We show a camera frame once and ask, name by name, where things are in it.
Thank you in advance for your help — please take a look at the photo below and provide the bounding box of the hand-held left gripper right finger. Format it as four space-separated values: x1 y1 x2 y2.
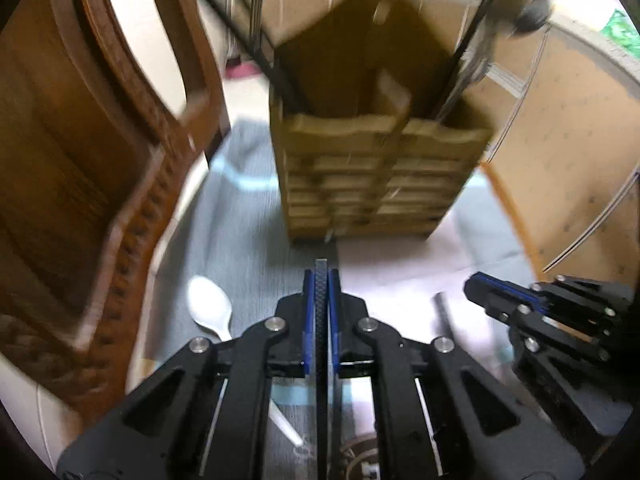
327 267 586 480

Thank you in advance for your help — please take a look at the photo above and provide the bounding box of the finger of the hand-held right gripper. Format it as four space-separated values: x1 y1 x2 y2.
464 279 617 367
474 271 637 313

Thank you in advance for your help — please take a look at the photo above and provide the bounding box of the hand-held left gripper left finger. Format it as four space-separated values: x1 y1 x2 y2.
56 269 321 480

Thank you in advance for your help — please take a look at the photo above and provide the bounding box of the pink dustpan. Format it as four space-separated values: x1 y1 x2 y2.
225 62 267 81

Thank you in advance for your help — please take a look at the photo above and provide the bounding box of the black chopstick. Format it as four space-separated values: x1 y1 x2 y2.
432 292 453 342
315 258 330 480
172 0 313 113
435 0 503 122

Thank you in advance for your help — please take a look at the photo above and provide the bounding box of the metal spoon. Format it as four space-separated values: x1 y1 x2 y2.
492 0 553 36

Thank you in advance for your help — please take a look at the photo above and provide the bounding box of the white plastic spoon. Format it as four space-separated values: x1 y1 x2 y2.
187 276 306 448

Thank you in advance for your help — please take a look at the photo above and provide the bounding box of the grey patterned tablecloth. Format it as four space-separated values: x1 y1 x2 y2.
125 117 541 480

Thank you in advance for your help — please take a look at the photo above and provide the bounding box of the carved wooden chair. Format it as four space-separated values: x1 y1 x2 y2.
0 0 233 426

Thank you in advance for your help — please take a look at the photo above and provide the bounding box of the wooden utensil holder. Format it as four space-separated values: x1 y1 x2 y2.
269 0 496 243

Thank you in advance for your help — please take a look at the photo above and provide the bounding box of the green plastic bag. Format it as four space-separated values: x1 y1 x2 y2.
602 10 640 57

